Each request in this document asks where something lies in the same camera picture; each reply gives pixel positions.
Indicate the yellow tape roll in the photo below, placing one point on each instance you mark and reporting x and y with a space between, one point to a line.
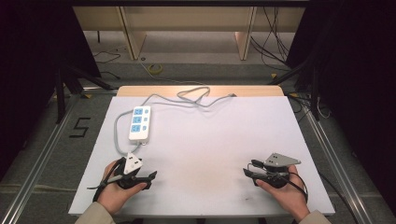
155 69

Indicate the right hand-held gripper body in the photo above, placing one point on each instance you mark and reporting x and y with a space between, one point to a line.
277 169

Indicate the person's left hand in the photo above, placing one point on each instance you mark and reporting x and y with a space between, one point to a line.
115 193

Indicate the black tripod stand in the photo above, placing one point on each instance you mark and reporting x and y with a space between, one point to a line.
70 81
306 77

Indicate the black curtain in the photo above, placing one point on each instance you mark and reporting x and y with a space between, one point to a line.
28 62
358 77

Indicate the metal floor rail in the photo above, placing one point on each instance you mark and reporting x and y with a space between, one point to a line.
40 155
337 161

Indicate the person's right hand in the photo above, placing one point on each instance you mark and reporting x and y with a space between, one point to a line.
288 194

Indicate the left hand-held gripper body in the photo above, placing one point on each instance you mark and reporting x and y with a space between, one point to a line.
132 164

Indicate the white foam board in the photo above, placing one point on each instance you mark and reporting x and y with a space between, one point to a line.
211 140

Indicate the light wooden table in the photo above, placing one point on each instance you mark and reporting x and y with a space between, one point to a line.
249 90

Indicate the light wooden bench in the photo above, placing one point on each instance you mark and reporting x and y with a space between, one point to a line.
186 18

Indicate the white power strip blue sockets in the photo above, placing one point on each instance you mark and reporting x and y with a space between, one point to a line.
140 124

